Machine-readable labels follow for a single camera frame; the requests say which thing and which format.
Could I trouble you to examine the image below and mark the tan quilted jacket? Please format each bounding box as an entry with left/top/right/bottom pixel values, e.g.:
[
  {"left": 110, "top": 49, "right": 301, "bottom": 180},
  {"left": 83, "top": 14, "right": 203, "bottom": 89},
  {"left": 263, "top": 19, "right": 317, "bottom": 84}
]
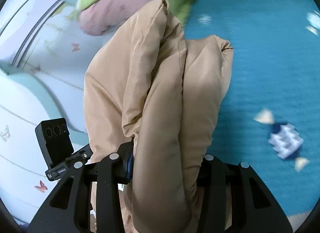
[{"left": 84, "top": 0, "right": 234, "bottom": 232}]

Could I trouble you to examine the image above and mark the mint green bed frame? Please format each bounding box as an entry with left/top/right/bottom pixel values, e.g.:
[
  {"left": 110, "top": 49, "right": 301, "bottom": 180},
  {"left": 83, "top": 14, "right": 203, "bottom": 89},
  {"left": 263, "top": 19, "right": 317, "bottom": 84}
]
[{"left": 1, "top": 70, "right": 88, "bottom": 146}]

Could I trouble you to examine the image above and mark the pink folded quilt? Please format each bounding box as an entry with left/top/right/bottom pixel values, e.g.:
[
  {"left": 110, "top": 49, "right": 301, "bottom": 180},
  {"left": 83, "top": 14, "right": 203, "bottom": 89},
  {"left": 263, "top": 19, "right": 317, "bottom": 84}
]
[{"left": 79, "top": 0, "right": 152, "bottom": 36}]

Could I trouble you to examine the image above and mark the teal quilted bed mat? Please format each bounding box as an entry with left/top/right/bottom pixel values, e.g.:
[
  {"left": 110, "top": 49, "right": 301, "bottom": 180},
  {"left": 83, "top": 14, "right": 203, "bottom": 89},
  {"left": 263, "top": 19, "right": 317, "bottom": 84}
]
[{"left": 185, "top": 0, "right": 319, "bottom": 216}]

